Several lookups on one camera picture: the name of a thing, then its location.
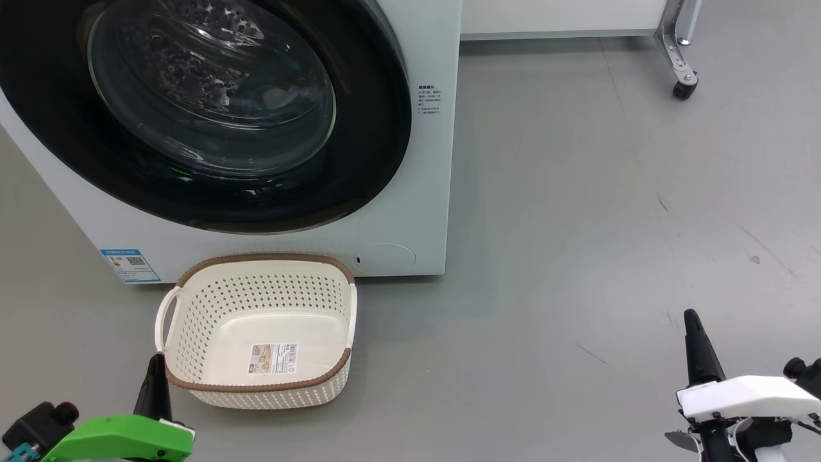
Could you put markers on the round drain filter cover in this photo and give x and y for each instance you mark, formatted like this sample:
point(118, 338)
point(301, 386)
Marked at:
point(385, 258)

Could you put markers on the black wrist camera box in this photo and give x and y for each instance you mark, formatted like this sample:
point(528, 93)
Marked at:
point(38, 427)
point(805, 375)

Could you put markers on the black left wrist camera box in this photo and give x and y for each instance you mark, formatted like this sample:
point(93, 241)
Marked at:
point(38, 427)

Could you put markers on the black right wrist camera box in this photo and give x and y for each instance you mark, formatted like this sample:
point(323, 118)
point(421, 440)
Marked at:
point(805, 375)

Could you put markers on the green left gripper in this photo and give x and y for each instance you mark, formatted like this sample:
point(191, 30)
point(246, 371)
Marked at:
point(122, 439)

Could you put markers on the basket barcode label sticker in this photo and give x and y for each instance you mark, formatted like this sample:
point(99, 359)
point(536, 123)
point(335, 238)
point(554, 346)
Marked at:
point(274, 358)

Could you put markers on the blue energy label sticker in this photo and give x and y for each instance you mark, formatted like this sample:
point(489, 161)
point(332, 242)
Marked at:
point(130, 266)

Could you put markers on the white front-load washing machine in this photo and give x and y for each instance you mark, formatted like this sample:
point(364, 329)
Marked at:
point(423, 192)

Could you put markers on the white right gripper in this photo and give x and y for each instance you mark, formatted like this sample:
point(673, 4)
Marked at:
point(750, 398)

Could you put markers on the cream perforated laundry basket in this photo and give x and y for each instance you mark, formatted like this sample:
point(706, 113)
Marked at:
point(211, 308)

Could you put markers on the white mobile partition panel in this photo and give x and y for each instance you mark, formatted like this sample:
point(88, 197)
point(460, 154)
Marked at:
point(558, 16)

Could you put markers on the round glass washing machine door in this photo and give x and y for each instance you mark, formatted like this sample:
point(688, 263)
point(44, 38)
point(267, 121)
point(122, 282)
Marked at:
point(211, 96)

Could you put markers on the printed instruction text label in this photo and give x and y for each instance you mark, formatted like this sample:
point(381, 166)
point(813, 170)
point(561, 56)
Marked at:
point(428, 99)

